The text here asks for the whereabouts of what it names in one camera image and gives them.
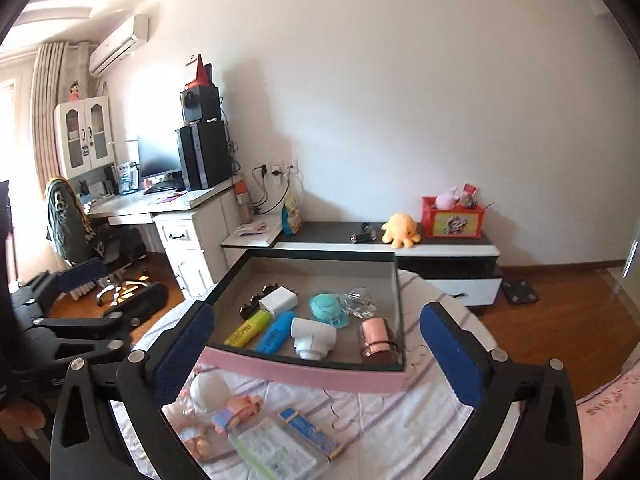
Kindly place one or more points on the rose gold metal jar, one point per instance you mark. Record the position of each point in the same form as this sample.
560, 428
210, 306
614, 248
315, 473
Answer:
377, 340

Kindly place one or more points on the blue and white box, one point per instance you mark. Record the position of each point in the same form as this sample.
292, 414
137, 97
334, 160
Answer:
125, 177

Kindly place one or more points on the white air conditioner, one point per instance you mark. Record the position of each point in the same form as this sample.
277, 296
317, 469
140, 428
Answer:
117, 45

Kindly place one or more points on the black and white low cabinet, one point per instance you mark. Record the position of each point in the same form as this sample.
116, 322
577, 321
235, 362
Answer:
330, 230

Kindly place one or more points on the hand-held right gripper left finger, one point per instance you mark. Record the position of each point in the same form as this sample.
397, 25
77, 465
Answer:
182, 350

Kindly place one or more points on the pink plush toy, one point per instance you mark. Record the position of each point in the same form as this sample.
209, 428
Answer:
446, 198

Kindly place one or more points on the black bathroom scale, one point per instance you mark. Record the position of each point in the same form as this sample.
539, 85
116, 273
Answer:
520, 291

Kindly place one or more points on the blue highlighter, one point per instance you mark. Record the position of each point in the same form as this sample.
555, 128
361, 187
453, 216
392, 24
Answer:
276, 332

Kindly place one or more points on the teal round case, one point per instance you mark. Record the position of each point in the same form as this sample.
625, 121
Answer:
325, 307

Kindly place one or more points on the black stapler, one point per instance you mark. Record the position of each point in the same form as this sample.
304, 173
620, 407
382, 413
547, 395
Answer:
364, 235

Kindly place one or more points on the black speaker box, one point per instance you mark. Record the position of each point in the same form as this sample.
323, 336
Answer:
200, 102

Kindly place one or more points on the dark printed jacket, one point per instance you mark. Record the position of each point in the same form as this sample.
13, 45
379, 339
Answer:
67, 220

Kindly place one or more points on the pink flat packet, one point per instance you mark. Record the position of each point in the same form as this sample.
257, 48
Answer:
252, 227

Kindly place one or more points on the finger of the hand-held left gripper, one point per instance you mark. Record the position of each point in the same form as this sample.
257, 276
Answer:
142, 300
80, 272

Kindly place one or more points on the white drawer pedestal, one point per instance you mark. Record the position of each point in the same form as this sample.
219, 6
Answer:
185, 250

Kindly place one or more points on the black keyboard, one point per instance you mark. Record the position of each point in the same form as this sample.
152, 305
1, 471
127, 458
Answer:
162, 188

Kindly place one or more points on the yellow octopus plush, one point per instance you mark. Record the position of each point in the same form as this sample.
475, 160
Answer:
398, 227

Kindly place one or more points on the pink mouse pad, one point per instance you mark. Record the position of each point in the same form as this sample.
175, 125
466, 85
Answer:
167, 199

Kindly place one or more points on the pink doll figurine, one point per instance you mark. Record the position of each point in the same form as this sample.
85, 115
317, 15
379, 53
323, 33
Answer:
235, 410

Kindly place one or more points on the white charger block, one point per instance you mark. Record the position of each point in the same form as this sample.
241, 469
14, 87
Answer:
277, 302

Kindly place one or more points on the pink bed quilt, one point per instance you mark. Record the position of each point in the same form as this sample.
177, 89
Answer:
610, 410

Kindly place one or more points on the pink storage box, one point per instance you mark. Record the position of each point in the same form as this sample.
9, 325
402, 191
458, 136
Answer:
300, 372

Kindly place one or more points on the black computer monitor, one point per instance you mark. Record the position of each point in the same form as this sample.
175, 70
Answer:
160, 157

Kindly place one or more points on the white wall sockets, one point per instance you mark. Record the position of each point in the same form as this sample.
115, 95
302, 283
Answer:
277, 166

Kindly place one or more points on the black hair claw clip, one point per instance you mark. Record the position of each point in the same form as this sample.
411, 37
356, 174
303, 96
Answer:
248, 309

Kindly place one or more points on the red desk calendar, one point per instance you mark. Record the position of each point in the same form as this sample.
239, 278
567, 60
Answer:
201, 72

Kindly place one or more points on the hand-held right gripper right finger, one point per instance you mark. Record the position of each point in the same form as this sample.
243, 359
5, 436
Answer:
452, 355

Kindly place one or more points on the orange capped bottle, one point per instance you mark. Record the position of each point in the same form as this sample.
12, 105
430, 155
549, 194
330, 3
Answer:
243, 200

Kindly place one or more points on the red printed toy box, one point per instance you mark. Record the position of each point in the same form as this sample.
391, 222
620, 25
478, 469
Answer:
452, 222

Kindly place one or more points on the black computer tower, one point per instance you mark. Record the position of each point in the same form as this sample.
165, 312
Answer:
202, 155

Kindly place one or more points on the blue and white snack bag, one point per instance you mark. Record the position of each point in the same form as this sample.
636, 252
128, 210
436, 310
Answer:
291, 215

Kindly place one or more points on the white round figurine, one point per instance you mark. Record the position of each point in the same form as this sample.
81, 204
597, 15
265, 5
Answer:
210, 390

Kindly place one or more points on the beige curtain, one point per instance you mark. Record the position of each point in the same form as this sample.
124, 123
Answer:
47, 110

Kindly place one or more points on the red card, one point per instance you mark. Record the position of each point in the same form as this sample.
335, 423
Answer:
469, 192

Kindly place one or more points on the black office chair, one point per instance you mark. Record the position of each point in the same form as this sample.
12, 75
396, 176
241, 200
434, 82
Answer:
120, 250

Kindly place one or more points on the clear plastic box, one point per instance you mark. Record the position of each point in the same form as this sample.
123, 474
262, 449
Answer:
275, 452

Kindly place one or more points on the pink doll ornament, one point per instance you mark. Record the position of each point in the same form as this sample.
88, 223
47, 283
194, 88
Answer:
76, 91

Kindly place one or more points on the yellow highlighter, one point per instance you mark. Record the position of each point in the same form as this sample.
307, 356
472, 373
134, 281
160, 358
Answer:
247, 329

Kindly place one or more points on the white desk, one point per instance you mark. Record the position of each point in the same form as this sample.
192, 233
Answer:
130, 205

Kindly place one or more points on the white glass door cabinet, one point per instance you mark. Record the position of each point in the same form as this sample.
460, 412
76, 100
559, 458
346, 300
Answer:
85, 135

